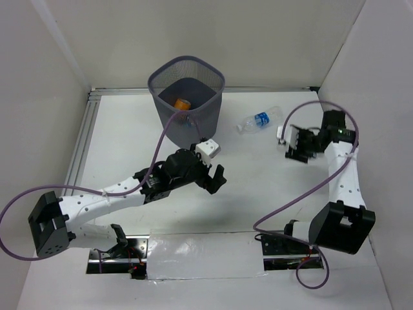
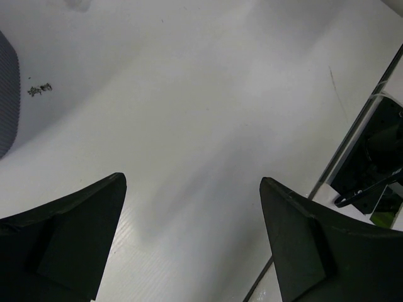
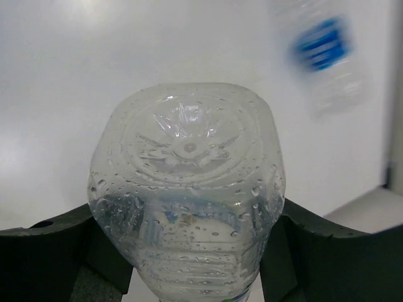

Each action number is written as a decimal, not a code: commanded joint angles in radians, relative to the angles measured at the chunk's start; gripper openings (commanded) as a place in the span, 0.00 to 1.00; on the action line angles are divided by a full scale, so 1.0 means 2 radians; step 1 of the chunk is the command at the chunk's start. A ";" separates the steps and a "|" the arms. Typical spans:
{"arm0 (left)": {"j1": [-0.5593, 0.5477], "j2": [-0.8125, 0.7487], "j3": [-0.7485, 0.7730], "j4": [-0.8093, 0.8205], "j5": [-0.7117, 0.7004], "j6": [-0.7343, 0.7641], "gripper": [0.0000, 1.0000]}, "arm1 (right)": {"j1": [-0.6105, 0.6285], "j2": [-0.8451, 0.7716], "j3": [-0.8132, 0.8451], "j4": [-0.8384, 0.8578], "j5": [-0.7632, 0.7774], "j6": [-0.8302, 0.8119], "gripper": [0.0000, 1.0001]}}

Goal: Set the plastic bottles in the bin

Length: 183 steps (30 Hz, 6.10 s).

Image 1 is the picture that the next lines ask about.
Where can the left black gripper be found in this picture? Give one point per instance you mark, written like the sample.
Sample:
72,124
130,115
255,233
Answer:
206,180

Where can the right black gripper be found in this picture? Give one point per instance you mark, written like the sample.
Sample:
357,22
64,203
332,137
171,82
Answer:
293,154

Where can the orange juice bottle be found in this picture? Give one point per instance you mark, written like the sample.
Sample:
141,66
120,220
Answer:
182,104

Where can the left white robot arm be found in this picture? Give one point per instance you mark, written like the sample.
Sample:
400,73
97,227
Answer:
58,223

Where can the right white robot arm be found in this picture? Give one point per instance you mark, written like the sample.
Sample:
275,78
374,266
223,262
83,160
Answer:
344,222

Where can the grey mesh waste bin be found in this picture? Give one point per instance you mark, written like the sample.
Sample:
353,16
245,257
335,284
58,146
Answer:
195,81

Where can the clear bottle blue label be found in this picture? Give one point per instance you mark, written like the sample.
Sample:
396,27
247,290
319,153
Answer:
260,121

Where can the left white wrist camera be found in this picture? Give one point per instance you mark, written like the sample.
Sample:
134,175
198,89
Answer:
208,149

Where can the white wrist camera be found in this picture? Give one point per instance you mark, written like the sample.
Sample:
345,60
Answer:
208,149
288,137

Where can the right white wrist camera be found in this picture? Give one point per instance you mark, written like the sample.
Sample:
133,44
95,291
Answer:
288,137

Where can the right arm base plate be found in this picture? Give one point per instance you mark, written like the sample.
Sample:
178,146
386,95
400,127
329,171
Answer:
283,254

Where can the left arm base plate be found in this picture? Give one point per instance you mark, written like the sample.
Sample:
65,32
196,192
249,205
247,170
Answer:
131,261

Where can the aluminium frame rail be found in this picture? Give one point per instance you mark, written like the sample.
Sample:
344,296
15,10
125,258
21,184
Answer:
119,135

